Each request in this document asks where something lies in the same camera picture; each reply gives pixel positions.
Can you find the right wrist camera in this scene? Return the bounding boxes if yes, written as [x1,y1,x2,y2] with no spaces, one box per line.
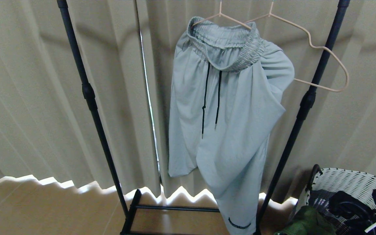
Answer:
[328,191,371,217]

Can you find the beige curtain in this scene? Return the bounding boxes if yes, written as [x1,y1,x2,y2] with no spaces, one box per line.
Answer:
[0,0,376,203]

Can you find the pink clothes hanger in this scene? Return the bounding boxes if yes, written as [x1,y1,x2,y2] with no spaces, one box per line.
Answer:
[245,0,349,92]
[191,0,252,30]

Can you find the black clothes rack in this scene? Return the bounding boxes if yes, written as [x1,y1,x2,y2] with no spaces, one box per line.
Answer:
[57,0,351,235]

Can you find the green garment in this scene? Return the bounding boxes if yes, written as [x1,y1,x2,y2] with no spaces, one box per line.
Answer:
[274,206,337,235]

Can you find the white laundry basket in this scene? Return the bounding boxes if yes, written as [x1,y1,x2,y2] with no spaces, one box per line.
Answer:
[289,164,376,235]

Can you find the pale grey shorts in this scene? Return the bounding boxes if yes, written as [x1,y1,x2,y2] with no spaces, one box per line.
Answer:
[168,16,295,235]

